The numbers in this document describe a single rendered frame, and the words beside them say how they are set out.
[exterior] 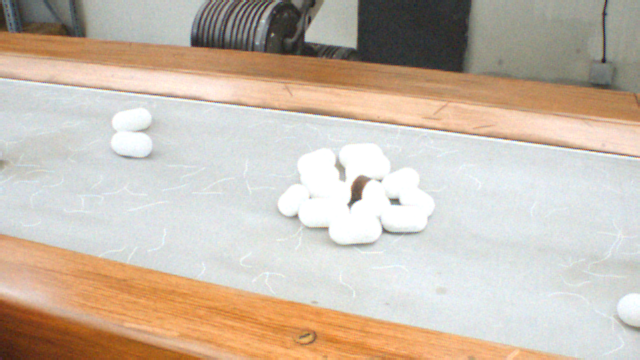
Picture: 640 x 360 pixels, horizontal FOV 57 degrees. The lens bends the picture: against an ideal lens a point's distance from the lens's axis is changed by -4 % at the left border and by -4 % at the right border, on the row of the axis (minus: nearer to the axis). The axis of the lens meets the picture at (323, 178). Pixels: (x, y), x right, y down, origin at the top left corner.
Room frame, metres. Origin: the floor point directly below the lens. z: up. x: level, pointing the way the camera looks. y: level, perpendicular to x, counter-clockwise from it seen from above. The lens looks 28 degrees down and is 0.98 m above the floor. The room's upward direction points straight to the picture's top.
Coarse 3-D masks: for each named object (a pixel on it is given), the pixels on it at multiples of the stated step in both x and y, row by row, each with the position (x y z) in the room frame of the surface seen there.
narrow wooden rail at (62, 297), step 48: (0, 240) 0.31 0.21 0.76; (0, 288) 0.26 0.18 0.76; (48, 288) 0.27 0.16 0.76; (96, 288) 0.27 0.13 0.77; (144, 288) 0.27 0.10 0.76; (192, 288) 0.27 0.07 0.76; (0, 336) 0.26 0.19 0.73; (48, 336) 0.25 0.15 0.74; (96, 336) 0.24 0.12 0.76; (144, 336) 0.23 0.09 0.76; (192, 336) 0.23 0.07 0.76; (240, 336) 0.23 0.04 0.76; (288, 336) 0.23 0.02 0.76; (336, 336) 0.23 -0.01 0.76; (384, 336) 0.23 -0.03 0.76; (432, 336) 0.23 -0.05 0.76
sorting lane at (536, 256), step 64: (0, 128) 0.55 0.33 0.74; (64, 128) 0.55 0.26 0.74; (192, 128) 0.54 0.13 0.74; (256, 128) 0.54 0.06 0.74; (320, 128) 0.54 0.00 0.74; (384, 128) 0.54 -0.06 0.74; (0, 192) 0.42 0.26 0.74; (64, 192) 0.42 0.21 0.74; (128, 192) 0.42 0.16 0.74; (192, 192) 0.42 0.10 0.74; (256, 192) 0.42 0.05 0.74; (448, 192) 0.42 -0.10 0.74; (512, 192) 0.42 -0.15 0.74; (576, 192) 0.42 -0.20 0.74; (128, 256) 0.33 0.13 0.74; (192, 256) 0.33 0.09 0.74; (256, 256) 0.33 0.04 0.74; (320, 256) 0.33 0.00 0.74; (384, 256) 0.33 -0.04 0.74; (448, 256) 0.33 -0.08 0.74; (512, 256) 0.33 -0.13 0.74; (576, 256) 0.33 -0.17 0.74; (448, 320) 0.27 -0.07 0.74; (512, 320) 0.27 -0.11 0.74; (576, 320) 0.27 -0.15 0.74
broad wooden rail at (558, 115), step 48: (0, 48) 0.75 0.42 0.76; (48, 48) 0.75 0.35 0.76; (96, 48) 0.74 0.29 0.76; (144, 48) 0.74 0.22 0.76; (192, 48) 0.73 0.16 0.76; (192, 96) 0.62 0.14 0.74; (240, 96) 0.61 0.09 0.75; (288, 96) 0.60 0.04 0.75; (336, 96) 0.59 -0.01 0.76; (384, 96) 0.57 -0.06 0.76; (432, 96) 0.57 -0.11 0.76; (480, 96) 0.57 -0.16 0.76; (528, 96) 0.57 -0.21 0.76; (576, 96) 0.57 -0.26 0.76; (624, 96) 0.57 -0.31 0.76; (576, 144) 0.50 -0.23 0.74; (624, 144) 0.49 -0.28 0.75
